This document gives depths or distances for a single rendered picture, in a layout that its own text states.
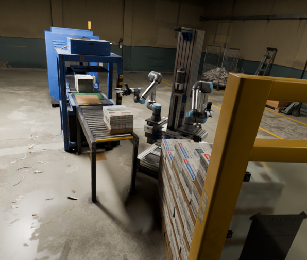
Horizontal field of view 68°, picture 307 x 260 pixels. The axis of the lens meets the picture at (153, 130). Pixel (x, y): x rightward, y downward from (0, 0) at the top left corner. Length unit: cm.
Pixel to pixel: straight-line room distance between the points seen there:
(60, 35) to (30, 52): 530
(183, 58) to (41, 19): 860
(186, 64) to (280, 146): 236
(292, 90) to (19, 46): 1075
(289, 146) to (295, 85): 19
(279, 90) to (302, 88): 7
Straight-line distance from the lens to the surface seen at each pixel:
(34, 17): 1103
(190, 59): 302
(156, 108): 311
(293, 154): 85
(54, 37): 589
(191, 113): 265
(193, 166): 172
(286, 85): 73
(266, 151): 79
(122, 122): 269
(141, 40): 1188
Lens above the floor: 193
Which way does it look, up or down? 23 degrees down
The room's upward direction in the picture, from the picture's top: 6 degrees clockwise
